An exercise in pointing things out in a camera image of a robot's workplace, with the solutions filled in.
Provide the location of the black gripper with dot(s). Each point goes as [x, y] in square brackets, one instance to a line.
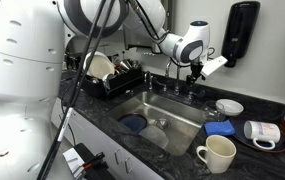
[196, 70]

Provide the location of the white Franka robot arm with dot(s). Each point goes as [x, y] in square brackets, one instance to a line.
[25, 76]

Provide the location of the chrome gooseneck faucet spout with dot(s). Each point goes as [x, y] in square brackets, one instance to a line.
[177, 80]

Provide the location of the small chrome side faucet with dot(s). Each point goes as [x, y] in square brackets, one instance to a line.
[148, 80]

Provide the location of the stainless steel sink basin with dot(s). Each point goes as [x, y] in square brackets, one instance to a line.
[178, 110]

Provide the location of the clear glass cup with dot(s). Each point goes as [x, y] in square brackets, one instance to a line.
[212, 112]

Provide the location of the shallow white bowl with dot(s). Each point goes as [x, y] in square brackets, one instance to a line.
[230, 106]

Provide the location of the metal sink drain strainer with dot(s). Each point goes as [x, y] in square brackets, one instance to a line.
[162, 124]

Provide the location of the blue sponge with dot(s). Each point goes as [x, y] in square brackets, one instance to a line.
[219, 128]

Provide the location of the metal pitcher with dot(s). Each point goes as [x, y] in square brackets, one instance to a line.
[128, 65]

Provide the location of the clear plastic container lid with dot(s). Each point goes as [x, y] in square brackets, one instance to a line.
[153, 136]

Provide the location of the steel paper towel dispenser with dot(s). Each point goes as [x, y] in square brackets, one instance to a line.
[138, 38]

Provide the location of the black dish rack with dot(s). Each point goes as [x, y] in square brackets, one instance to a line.
[122, 85]

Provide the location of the dark blue round plate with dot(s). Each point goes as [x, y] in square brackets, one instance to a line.
[132, 122]

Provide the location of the cream ceramic mug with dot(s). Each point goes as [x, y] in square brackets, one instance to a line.
[218, 156]

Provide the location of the white printed mug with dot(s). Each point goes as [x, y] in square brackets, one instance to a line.
[263, 131]

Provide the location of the large cream plate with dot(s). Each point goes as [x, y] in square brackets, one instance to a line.
[98, 65]

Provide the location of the dark blue serving plate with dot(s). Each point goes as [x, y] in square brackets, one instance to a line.
[282, 145]

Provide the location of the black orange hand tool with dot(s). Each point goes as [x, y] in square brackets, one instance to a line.
[93, 160]

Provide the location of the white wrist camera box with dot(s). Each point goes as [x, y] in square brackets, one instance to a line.
[213, 66]

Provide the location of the black wall soap dispenser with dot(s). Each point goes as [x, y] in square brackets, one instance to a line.
[240, 30]

